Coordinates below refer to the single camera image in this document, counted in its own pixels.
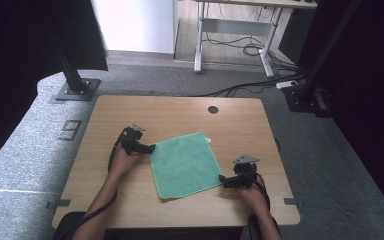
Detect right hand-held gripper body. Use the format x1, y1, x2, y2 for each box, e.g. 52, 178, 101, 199
232, 154, 261, 188

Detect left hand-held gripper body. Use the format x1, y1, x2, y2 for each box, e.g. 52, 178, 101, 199
119, 123, 147, 156

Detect green cloth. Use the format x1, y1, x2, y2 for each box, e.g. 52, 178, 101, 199
149, 131, 225, 201

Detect person's left hand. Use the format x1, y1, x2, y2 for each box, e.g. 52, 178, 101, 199
108, 146, 143, 181

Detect person's right hand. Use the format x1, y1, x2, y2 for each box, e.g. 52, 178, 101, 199
239, 182, 270, 213

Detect grey floor outlet cover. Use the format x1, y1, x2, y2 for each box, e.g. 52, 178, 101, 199
57, 119, 83, 142

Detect black metal stand with base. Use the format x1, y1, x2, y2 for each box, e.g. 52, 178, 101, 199
50, 31, 102, 102
283, 0, 364, 114

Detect white power strip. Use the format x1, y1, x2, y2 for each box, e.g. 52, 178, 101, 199
275, 80, 300, 90

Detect grey tape strip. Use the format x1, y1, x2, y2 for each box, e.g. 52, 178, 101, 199
45, 198, 72, 210

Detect white cabinet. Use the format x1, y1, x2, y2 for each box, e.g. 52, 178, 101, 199
91, 0, 180, 55

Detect black computer case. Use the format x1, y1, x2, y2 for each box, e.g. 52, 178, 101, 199
277, 7, 315, 65

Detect white-legged desk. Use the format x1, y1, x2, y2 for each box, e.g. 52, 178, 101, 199
193, 0, 318, 79

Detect black curtain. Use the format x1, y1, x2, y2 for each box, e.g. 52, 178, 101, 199
0, 0, 109, 175
298, 0, 384, 216

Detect right hand-held gripper black cable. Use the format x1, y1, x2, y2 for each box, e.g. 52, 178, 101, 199
246, 171, 283, 236

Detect long black floor cable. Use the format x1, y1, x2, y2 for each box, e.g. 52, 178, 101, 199
198, 74, 306, 98

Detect tangled black floor cables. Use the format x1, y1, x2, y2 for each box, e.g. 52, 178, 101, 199
202, 31, 298, 69

